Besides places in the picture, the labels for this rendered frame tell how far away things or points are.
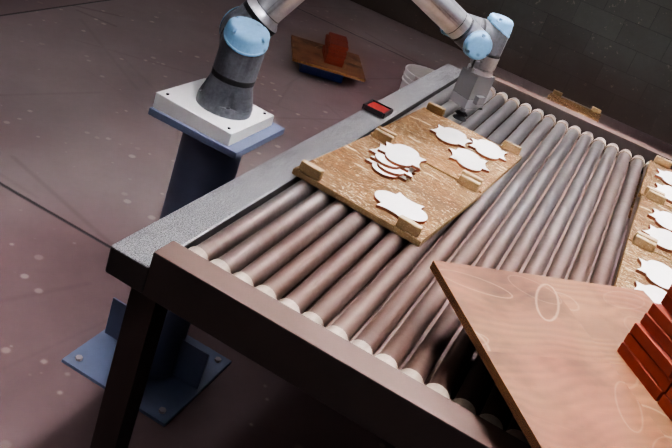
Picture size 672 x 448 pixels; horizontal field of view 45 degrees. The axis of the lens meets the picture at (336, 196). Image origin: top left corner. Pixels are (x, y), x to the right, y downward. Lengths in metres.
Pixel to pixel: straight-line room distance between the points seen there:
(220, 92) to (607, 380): 1.18
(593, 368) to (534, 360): 0.12
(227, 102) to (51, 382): 0.99
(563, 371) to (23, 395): 1.59
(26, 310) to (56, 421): 0.48
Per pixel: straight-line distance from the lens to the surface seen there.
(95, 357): 2.62
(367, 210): 1.82
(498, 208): 2.15
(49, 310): 2.78
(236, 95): 2.10
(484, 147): 2.45
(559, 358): 1.42
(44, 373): 2.56
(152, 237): 1.53
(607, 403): 1.38
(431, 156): 2.25
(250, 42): 2.05
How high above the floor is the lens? 1.74
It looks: 26 degrees down
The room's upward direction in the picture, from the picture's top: 21 degrees clockwise
